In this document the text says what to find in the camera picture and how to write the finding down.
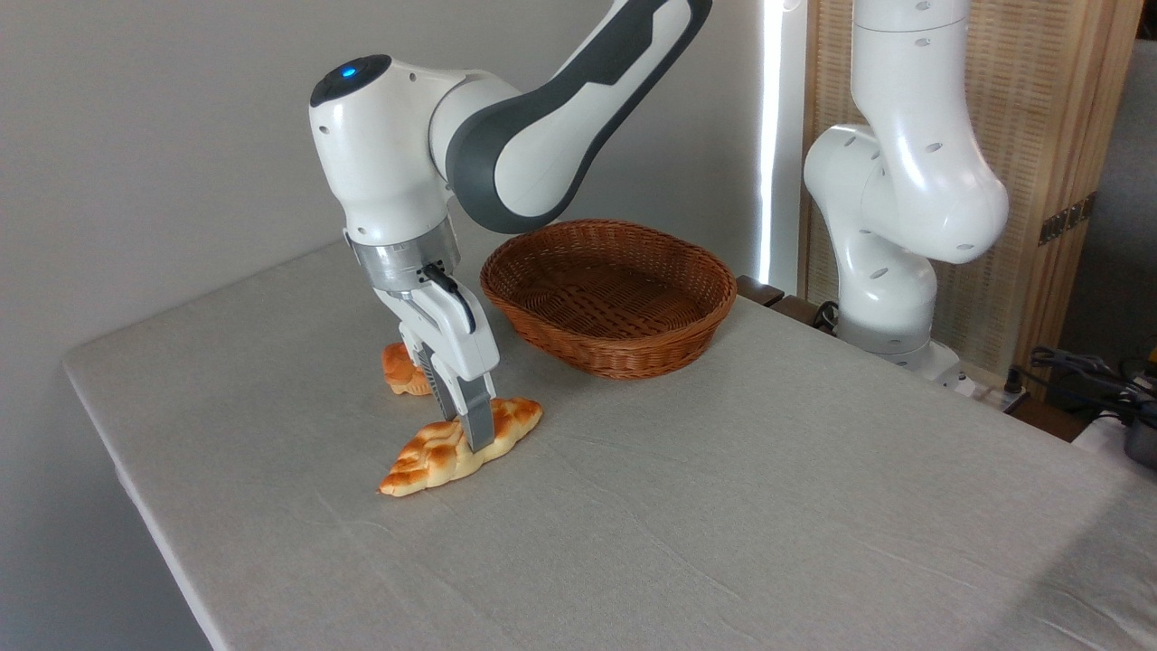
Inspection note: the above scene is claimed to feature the black cable bundle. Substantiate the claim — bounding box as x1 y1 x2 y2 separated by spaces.
1029 345 1157 428

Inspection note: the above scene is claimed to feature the brown wicker basket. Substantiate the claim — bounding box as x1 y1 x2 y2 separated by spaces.
480 219 738 381

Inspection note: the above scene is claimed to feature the bright white window strip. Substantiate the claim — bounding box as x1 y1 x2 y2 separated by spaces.
756 0 808 292

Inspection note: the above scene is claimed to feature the dark brown wooden bench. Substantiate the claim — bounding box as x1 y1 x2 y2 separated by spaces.
736 274 842 334

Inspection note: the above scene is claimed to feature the grey tablecloth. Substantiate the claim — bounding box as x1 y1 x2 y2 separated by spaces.
61 203 1157 651

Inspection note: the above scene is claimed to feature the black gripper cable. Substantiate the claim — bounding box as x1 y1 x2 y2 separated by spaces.
419 261 478 335

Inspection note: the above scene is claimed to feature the braided golden bread loaf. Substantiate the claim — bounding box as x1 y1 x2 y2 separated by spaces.
377 397 543 498

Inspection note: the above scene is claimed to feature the dark metal screen hinge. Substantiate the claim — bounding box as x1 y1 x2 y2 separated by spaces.
1037 192 1099 247

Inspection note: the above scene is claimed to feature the white power strip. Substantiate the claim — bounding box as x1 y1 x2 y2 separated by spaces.
956 373 1031 413

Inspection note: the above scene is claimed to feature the orange muffin-shaped bread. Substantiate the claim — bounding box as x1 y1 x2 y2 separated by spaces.
381 342 434 398

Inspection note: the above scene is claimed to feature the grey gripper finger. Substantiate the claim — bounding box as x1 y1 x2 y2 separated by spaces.
398 324 437 388
429 355 499 454

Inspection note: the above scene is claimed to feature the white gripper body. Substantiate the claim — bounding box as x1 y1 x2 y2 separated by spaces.
374 271 501 382

